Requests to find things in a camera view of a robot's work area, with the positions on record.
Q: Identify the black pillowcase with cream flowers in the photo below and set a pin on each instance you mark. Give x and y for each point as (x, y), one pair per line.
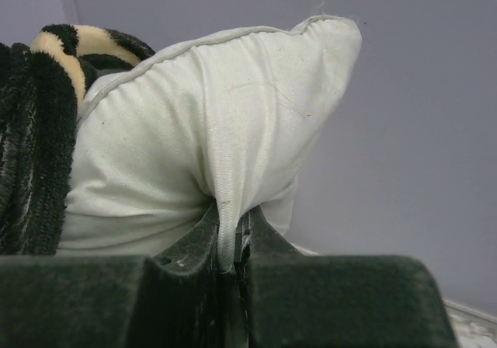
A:
(43, 85)

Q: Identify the white pillow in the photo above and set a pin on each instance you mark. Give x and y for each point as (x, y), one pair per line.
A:
(228, 119)

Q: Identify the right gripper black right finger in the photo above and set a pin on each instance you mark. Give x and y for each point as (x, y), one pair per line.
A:
(297, 300)

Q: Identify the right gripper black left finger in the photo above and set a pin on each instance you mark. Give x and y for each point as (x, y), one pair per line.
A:
(115, 301)

